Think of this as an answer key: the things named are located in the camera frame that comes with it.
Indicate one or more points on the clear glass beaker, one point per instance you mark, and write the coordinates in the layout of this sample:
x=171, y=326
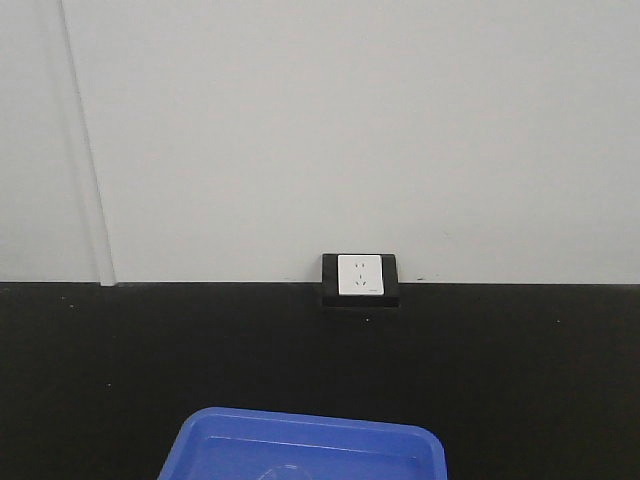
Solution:
x=285, y=472

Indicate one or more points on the blue plastic tray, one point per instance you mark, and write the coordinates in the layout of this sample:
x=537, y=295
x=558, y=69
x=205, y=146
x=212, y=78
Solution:
x=229, y=443

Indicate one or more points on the white wall socket black frame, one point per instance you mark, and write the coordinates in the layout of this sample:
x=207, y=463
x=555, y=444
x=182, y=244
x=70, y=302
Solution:
x=359, y=281

